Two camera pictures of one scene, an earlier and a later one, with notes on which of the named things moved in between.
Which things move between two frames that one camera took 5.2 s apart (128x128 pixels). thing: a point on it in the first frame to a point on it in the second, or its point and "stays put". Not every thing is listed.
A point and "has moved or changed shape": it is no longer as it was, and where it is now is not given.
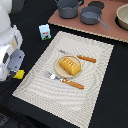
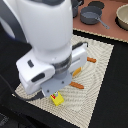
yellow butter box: [19, 74] has moved or changed shape
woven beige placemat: [58, 97] stays put
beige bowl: [121, 18] stays put
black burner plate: [97, 4] stays put
